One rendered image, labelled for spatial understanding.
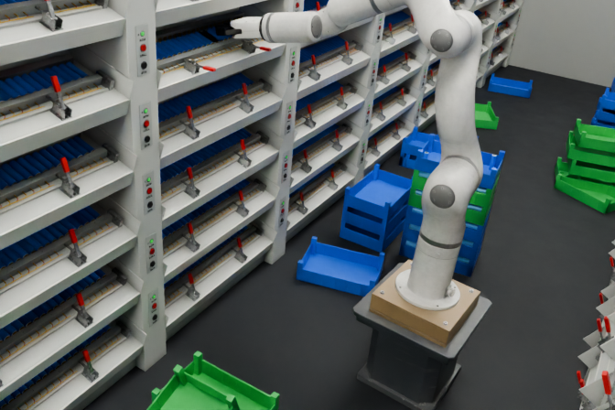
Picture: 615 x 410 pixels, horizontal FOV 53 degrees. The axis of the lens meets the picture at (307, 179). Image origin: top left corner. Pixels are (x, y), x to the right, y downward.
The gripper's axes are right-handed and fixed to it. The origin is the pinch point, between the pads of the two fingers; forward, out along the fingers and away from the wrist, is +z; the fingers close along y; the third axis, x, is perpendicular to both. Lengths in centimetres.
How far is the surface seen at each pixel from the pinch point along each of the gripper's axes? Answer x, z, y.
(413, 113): 74, 8, -163
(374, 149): 81, 12, -120
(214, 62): 7.6, -3.5, 11.6
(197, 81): 10.8, -4.4, 21.2
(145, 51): -1.6, -7.9, 41.5
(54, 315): 60, 12, 70
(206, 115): 24.4, 4.4, 9.7
